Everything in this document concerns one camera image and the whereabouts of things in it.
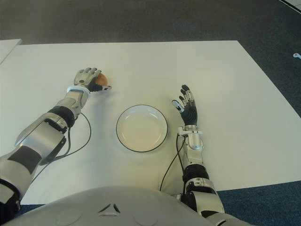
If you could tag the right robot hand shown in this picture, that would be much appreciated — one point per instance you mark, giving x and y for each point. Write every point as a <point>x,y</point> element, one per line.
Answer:
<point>190,115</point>

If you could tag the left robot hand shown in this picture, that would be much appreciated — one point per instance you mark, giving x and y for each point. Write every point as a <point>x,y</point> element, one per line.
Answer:
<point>83,76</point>

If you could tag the red-yellow apple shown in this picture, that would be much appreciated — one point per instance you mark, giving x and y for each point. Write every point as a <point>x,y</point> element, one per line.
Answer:
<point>103,79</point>

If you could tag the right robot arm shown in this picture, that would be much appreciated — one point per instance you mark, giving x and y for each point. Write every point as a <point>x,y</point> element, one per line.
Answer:
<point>198,169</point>

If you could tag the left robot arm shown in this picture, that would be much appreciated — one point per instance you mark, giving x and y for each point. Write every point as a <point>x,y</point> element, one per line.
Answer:
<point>44,134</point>

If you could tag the white plate with black rim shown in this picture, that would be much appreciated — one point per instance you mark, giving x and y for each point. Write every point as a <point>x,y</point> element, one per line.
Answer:
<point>141,129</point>

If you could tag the white neighbouring table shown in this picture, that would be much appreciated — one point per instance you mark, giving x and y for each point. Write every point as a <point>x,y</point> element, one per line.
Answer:
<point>7,49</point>

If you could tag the grey robot torso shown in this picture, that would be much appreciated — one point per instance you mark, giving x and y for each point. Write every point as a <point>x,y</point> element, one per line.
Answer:
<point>113,207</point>

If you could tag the small white object on floor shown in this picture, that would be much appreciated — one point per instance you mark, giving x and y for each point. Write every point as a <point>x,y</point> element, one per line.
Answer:
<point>296,55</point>

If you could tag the white floor strip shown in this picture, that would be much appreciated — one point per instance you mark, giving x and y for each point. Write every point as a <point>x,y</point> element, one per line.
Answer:
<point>292,3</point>

